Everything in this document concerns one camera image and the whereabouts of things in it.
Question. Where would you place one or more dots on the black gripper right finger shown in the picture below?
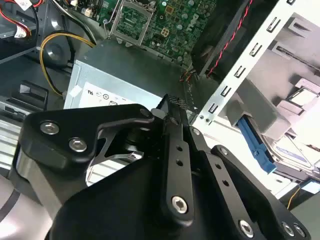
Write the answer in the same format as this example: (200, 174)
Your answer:
(260, 197)

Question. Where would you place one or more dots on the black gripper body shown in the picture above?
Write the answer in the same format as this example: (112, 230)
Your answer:
(120, 212)

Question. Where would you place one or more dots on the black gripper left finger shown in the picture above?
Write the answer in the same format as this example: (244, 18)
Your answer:
(100, 116)

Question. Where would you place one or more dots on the hard disk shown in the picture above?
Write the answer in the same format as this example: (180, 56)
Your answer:
(257, 147)

